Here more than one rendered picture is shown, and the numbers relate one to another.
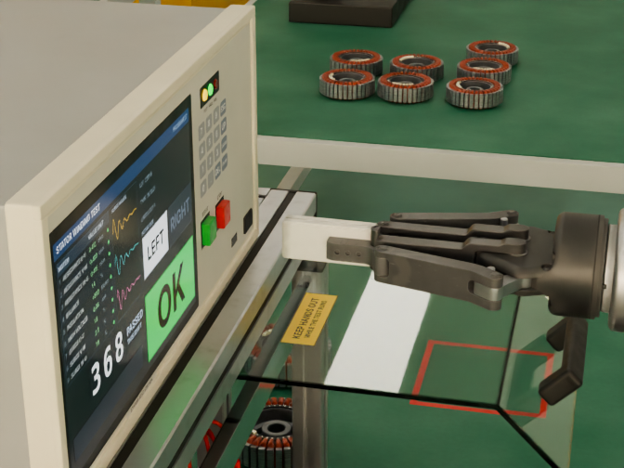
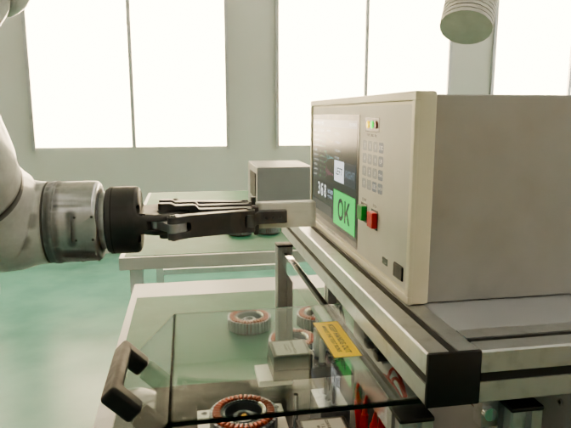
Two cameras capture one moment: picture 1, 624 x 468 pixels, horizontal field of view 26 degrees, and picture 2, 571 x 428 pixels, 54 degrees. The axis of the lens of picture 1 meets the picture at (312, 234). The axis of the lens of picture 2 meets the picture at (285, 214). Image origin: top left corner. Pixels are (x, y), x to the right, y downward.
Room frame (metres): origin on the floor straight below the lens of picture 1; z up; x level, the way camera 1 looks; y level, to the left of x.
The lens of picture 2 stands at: (1.51, -0.26, 1.30)
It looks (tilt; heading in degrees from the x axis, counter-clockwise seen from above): 10 degrees down; 157
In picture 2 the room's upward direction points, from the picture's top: straight up
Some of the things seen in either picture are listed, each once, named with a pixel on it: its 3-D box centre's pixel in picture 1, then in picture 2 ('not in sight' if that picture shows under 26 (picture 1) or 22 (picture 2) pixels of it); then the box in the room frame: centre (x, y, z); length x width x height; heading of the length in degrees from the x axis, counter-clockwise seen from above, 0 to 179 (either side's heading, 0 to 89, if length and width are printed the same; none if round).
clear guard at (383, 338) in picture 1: (385, 348); (279, 375); (1.02, -0.06, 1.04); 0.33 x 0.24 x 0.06; 77
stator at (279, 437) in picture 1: (276, 433); not in sight; (1.31, 0.04, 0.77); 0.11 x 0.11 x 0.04
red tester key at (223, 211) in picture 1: (221, 214); (373, 219); (0.98, 0.07, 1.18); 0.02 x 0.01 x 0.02; 167
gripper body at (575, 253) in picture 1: (542, 261); (148, 218); (0.88, -0.17, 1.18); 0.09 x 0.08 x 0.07; 77
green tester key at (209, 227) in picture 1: (206, 230); (363, 212); (0.94, 0.08, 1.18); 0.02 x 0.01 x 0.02; 167
